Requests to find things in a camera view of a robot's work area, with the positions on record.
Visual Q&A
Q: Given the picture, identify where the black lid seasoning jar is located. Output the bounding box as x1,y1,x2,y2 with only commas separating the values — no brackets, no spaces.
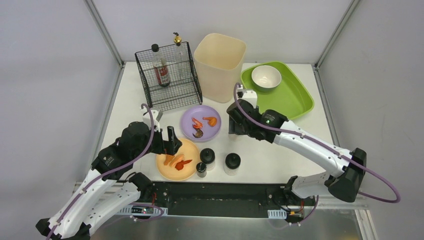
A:
224,152,241,176

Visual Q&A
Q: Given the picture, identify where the small pepper shaker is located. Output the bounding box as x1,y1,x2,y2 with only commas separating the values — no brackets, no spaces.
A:
196,162,207,178

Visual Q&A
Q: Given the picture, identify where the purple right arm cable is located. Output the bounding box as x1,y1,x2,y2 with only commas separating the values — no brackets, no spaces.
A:
233,82,402,228

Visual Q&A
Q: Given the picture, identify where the dark brown shrimp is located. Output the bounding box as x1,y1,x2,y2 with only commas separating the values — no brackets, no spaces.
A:
192,128,204,139

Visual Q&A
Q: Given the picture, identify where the black lid spice jar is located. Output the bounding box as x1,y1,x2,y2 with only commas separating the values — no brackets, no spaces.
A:
199,148,216,171

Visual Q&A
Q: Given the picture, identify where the green plastic tub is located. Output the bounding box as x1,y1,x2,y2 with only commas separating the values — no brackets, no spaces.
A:
240,61,315,120

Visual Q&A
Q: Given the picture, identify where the pink sausage slice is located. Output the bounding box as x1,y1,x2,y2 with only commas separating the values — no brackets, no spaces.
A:
169,154,185,168

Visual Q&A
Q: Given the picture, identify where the glossy lid spice jar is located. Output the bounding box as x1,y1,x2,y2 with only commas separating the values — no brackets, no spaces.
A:
228,134,242,142

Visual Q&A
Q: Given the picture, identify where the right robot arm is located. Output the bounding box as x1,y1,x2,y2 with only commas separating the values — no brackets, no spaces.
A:
226,99,366,203

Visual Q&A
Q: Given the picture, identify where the white bowl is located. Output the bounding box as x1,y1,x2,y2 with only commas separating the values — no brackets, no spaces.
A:
251,65,282,92

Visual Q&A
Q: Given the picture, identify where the orange shrimp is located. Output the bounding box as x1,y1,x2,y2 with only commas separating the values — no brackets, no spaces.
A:
191,117,203,129

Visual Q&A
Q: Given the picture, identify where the orange chicken drumstick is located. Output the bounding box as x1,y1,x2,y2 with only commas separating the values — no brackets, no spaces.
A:
202,116,218,127

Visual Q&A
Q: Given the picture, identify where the fried chicken piece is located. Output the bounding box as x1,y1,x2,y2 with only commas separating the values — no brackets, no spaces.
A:
163,154,175,166

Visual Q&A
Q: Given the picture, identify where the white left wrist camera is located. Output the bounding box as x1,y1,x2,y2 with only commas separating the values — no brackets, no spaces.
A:
141,107,163,132

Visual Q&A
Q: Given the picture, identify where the black wire rack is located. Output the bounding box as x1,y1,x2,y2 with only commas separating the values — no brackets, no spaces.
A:
134,41,203,111

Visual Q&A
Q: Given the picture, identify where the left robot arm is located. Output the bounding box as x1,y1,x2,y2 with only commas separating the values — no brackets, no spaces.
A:
35,121,183,240

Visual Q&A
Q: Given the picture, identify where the orange plate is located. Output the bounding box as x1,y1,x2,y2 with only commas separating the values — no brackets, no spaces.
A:
155,138,201,181

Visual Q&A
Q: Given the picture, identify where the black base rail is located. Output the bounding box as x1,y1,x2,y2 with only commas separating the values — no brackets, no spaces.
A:
137,181,316,218

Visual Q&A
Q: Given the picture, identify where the purple plate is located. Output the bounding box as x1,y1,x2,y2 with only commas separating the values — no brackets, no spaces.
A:
180,105,222,142

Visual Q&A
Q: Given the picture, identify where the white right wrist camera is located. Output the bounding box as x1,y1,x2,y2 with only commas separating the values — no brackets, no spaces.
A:
236,87,258,109

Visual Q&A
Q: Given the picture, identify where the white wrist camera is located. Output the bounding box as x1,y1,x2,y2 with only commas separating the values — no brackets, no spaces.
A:
141,107,163,132
236,87,258,109

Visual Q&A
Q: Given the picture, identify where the red shrimp piece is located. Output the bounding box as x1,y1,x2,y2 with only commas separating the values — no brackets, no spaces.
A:
174,159,193,171

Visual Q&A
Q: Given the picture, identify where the cream plastic bin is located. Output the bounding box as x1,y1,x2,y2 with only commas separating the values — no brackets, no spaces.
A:
193,33,247,103

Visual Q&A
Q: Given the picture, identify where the red label sauce bottle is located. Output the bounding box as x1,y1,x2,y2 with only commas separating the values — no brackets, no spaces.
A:
151,44,171,87

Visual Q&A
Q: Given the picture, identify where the clear glass oil bottle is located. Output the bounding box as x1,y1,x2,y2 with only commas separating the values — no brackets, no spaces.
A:
173,32,188,80

